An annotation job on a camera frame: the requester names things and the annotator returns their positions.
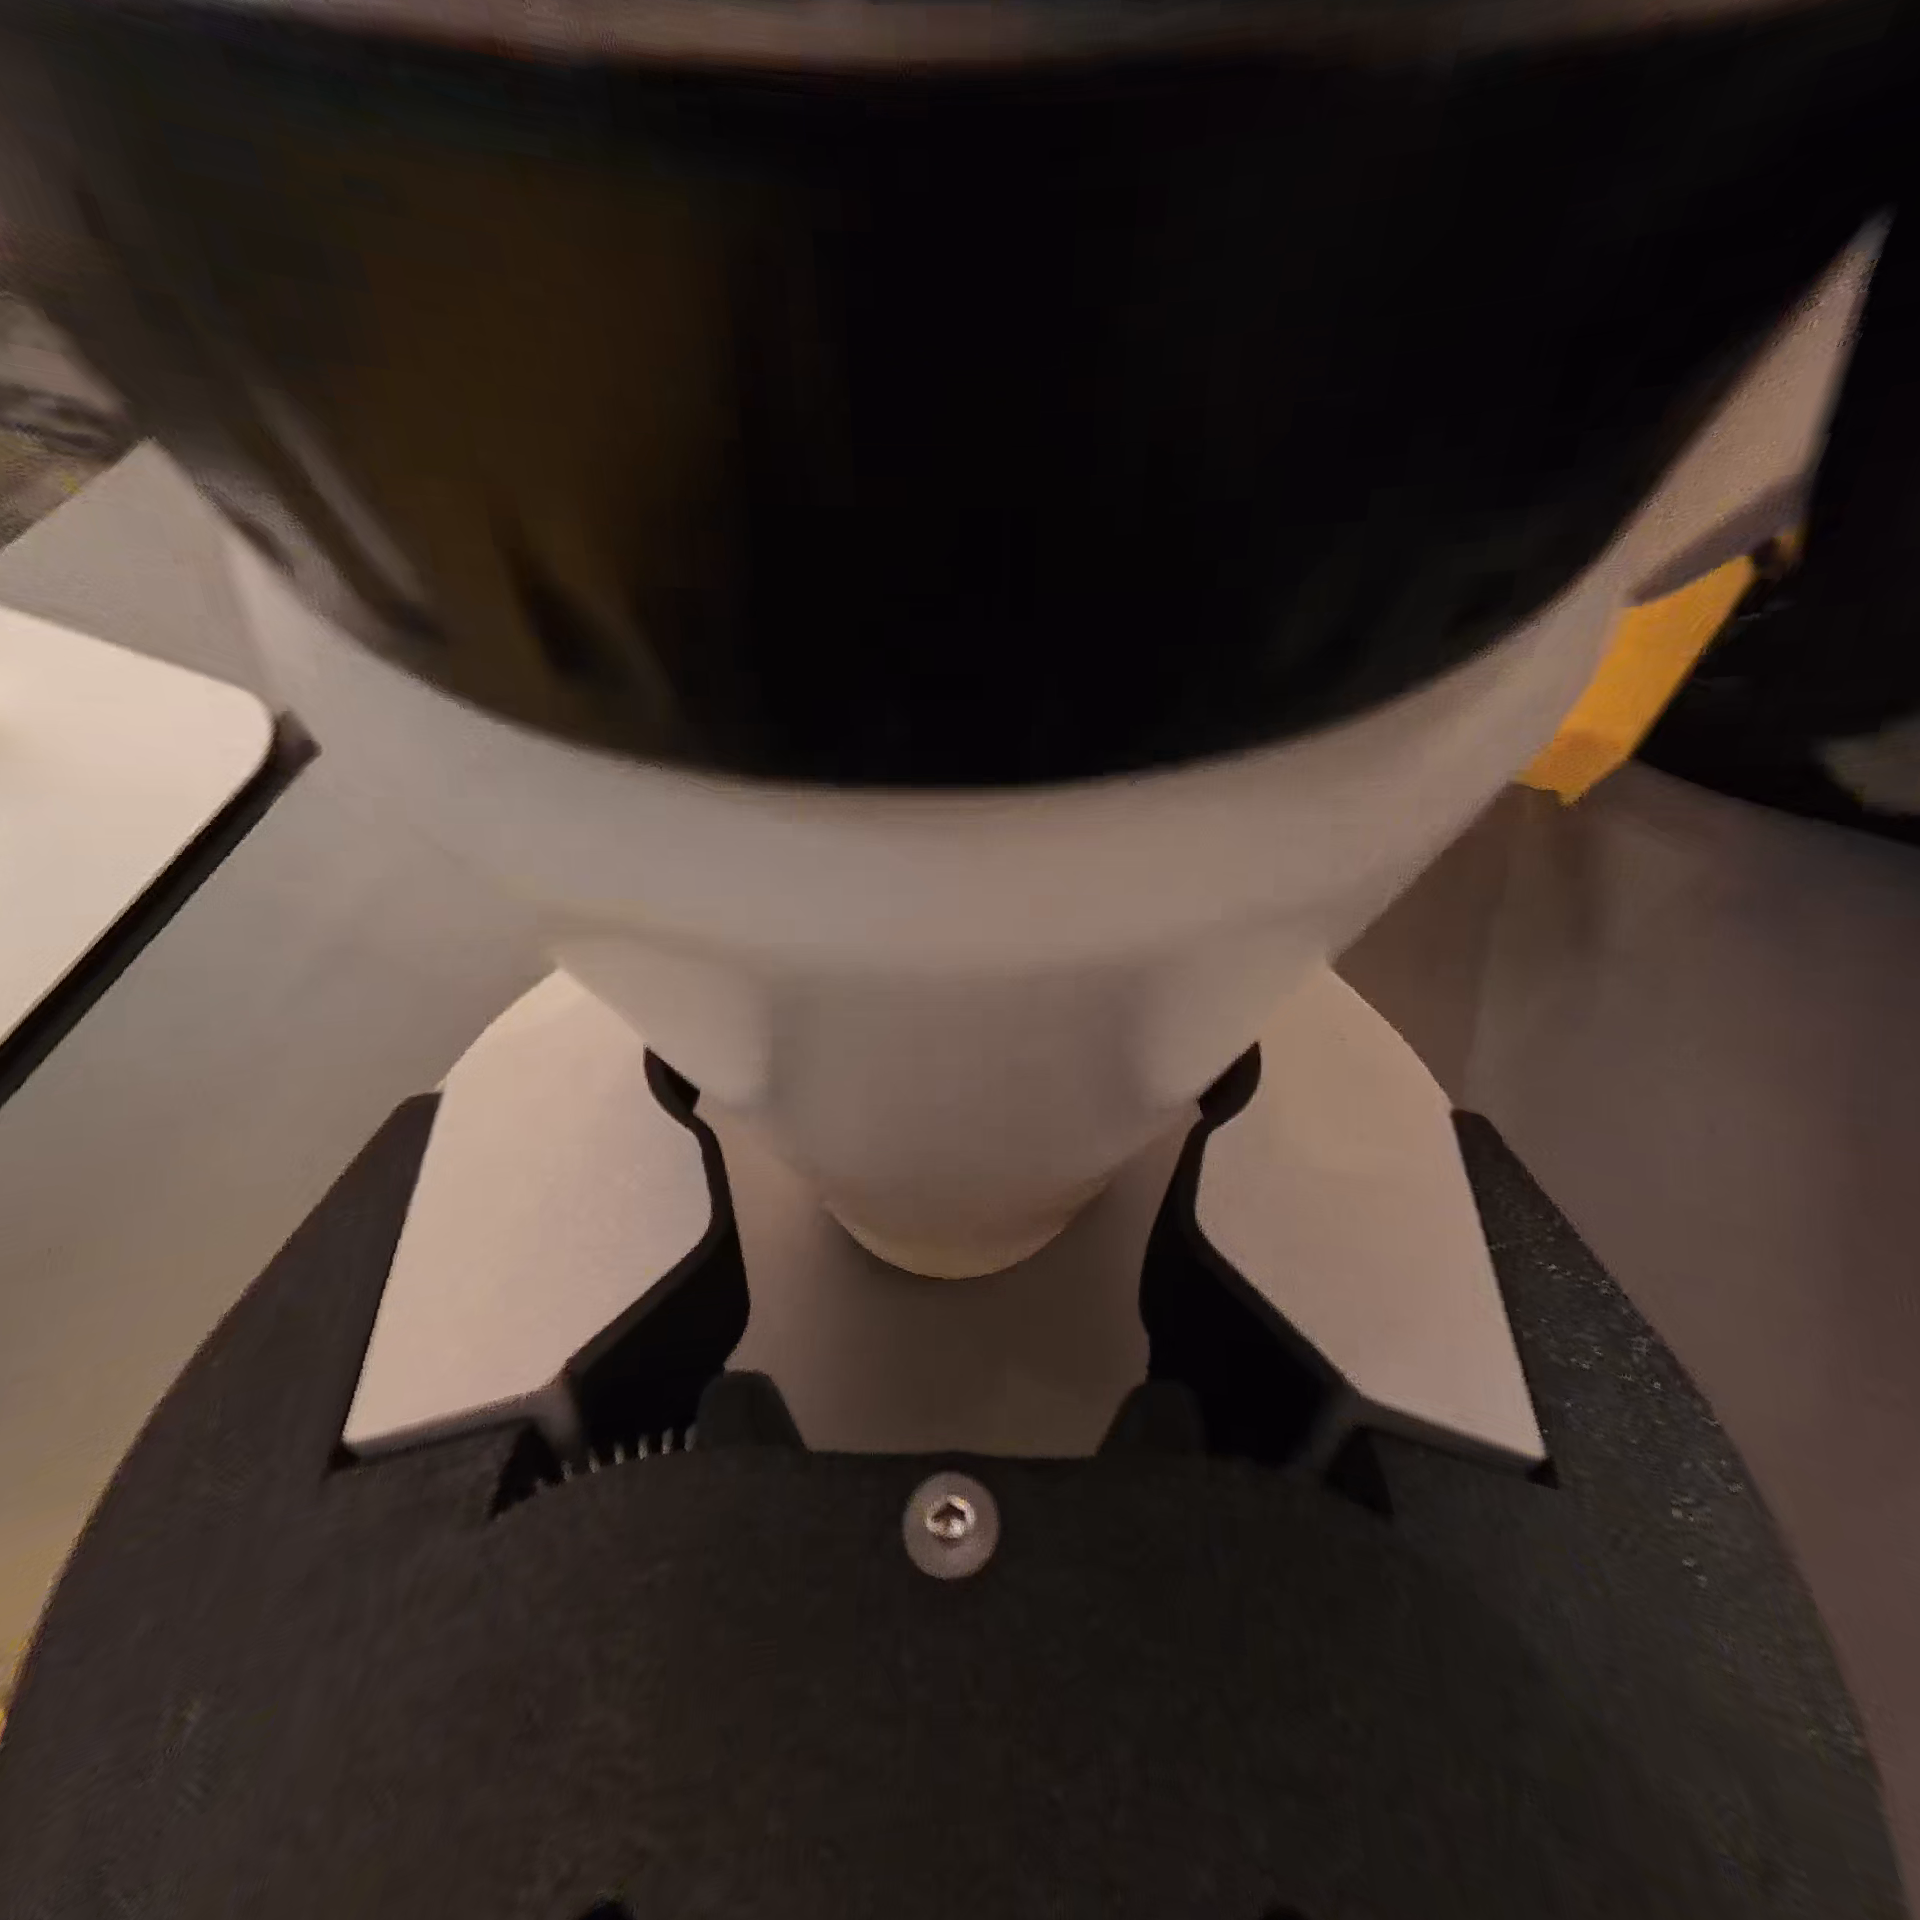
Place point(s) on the white plastic bottle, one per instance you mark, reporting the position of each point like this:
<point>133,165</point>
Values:
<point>930,974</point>

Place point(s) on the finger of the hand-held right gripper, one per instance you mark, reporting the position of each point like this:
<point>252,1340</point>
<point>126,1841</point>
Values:
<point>1785,435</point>

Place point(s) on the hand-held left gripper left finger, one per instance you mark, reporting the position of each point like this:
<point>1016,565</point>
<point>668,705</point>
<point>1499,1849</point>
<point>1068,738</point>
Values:
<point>524,1231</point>

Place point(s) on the black bottle lid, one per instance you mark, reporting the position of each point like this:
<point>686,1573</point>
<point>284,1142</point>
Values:
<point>960,451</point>

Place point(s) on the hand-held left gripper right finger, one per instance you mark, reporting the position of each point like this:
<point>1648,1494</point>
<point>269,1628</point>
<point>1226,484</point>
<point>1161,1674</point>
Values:
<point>1349,1244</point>

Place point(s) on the yellow plastic bin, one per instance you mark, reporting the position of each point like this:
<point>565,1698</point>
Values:
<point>1634,705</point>

